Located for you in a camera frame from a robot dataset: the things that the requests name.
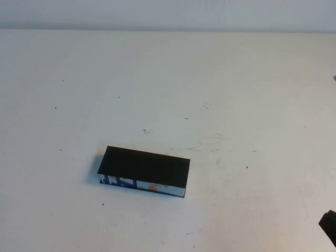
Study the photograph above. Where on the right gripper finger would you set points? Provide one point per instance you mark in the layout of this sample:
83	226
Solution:
329	223

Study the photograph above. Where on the black glasses case printed side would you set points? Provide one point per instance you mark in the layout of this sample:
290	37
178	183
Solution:
144	165

